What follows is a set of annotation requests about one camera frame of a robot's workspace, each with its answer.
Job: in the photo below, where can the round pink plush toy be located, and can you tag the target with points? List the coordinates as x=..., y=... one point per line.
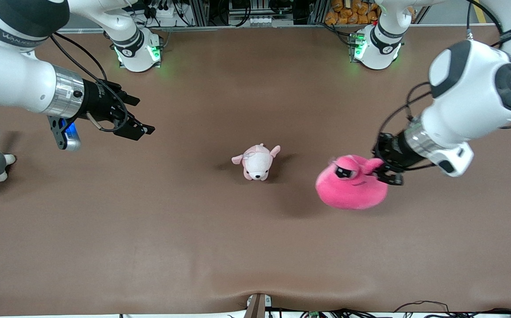
x=352, y=187

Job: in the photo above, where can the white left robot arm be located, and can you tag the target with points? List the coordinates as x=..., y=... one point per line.
x=467, y=97

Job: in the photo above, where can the aluminium table edge rail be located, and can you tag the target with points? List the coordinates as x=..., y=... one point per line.
x=238, y=28

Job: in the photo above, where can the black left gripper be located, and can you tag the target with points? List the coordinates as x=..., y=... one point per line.
x=391, y=152

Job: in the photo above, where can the white power strip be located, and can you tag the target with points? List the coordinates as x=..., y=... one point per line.
x=162, y=11

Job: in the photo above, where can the white pink plush dog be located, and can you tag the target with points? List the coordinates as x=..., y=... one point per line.
x=257, y=163

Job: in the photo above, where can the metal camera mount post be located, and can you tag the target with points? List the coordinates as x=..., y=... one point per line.
x=257, y=307

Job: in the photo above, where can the white terminal block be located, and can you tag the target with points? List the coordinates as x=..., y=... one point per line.
x=262, y=20

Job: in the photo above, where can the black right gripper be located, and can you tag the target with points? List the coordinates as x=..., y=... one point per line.
x=97, y=101

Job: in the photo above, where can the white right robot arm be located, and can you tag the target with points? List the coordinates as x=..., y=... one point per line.
x=12, y=84

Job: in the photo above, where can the bag of orange toys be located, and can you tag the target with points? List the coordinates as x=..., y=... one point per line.
x=352, y=11

